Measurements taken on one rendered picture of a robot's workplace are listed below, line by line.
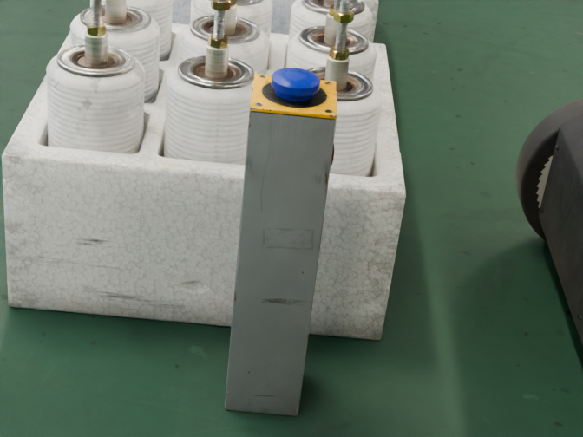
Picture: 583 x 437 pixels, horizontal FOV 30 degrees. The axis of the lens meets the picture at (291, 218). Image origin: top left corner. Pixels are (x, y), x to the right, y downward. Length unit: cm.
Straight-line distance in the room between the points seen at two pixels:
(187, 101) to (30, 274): 24
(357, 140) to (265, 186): 19
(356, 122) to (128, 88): 22
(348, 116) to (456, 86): 74
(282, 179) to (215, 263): 22
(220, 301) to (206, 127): 19
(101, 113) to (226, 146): 12
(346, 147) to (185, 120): 16
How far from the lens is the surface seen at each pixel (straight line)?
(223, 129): 106
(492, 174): 152
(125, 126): 108
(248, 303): 96
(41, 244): 111
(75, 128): 108
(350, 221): 107
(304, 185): 90
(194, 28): 119
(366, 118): 106
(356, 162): 108
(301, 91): 88
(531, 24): 212
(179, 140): 108
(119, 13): 119
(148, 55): 118
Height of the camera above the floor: 68
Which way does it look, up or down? 31 degrees down
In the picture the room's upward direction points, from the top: 6 degrees clockwise
